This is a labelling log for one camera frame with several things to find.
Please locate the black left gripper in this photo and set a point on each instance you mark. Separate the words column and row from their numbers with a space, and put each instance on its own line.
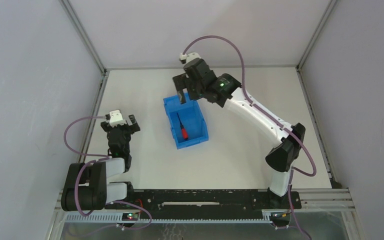
column 119, row 129

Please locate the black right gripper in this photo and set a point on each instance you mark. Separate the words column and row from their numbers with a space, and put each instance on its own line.
column 183, row 84

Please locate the red handled screwdriver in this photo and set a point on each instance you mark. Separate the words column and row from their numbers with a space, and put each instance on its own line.
column 183, row 130

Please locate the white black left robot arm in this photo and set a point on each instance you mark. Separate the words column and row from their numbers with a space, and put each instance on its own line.
column 86, row 187

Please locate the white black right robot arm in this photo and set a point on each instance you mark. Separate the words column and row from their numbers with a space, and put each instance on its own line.
column 285, row 138

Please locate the blue plastic bin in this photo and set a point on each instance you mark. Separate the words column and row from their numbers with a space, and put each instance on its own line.
column 192, row 118

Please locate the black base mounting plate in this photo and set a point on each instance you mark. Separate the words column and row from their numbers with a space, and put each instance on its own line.
column 211, row 204

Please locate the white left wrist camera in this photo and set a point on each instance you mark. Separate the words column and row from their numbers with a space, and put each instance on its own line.
column 116, row 118

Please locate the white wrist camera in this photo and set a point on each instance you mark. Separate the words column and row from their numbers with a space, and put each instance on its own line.
column 185, row 58
column 116, row 118

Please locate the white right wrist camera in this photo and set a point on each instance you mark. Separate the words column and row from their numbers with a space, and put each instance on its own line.
column 185, row 58

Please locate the aluminium frame rail left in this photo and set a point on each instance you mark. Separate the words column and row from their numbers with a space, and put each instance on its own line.
column 83, row 85

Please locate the aluminium frame rail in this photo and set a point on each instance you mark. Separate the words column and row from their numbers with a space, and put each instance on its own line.
column 309, row 94
column 83, row 85
column 313, row 201

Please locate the aluminium frame rail right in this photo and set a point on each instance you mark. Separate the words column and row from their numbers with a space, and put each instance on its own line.
column 309, row 94

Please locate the aluminium front frame rail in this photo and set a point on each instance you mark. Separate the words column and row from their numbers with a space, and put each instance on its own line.
column 313, row 201

